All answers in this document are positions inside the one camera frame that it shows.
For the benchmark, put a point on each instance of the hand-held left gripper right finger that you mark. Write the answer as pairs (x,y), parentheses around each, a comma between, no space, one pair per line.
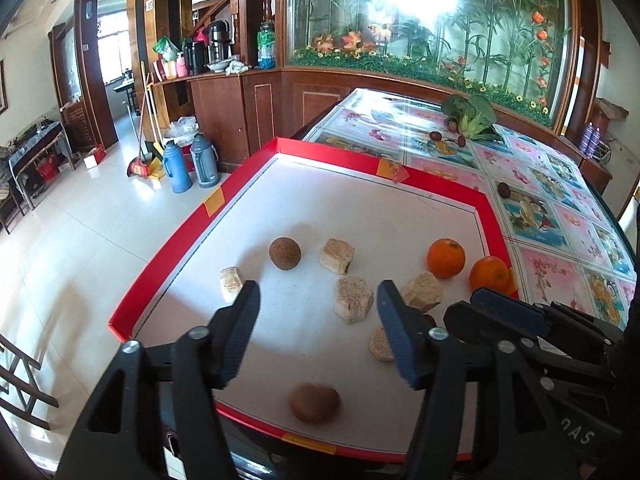
(395,330)

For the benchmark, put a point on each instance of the dark side table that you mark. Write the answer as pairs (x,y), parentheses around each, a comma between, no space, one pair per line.
(37,135)

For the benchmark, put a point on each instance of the blue thermos flask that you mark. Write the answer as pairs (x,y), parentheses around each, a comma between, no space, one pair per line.
(176,167)

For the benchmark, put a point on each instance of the flower mural glass panel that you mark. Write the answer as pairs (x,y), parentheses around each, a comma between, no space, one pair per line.
(425,35)

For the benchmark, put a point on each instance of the wooden chair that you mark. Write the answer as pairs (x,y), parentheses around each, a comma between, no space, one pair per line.
(22,385)

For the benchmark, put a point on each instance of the green leafy vegetable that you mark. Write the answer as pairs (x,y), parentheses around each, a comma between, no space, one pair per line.
(470,112)

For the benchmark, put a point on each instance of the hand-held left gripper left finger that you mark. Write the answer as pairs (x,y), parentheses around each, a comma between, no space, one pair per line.
(240,340)

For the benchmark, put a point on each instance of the white bowl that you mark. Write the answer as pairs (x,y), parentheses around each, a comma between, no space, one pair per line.
(218,66)

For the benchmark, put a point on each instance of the brown round fruit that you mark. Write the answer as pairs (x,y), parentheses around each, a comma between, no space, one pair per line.
(285,253)

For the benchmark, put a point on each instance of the wooden partition cabinet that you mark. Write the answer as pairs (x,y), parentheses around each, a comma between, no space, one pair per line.
(220,110)

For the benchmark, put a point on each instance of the torn cardboard box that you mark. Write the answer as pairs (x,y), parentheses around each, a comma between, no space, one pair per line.
(610,107)

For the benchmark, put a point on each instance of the red and white box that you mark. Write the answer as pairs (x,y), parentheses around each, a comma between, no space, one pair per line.
(94,156)

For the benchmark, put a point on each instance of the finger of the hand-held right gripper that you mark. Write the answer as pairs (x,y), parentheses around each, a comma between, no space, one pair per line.
(505,305)
(475,322)

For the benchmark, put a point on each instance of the clear plastic bag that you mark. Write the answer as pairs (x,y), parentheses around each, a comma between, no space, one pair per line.
(182,127)

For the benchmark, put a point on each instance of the red-rimmed white tray box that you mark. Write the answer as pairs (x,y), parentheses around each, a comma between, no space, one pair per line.
(350,200)

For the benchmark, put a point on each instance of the grey thermos flask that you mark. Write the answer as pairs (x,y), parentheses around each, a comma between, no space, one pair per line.
(205,160)

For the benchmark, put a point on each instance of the black thermos jug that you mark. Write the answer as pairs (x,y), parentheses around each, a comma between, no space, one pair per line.
(195,57)
(218,40)

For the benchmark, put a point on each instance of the orange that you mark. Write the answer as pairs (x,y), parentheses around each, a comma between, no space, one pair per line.
(489,275)
(446,258)

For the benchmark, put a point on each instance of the green plastic bag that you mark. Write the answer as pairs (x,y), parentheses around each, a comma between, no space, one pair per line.
(165,45)

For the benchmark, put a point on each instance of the white cloth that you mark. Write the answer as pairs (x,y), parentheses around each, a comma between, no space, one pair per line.
(237,66)

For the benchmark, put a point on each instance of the green bottle with blue liquid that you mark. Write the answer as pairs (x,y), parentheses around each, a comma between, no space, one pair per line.
(266,45)

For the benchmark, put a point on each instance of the red dustpan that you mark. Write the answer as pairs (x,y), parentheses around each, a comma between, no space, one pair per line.
(140,167)

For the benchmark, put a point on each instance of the brown double-lobed fruit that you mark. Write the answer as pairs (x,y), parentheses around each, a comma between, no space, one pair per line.
(316,402)

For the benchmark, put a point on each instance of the pale beige food chunk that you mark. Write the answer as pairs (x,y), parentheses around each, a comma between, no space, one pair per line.
(422,290)
(337,255)
(231,282)
(382,344)
(353,297)

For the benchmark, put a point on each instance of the purple bottles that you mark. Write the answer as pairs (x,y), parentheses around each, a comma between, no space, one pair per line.
(590,137)

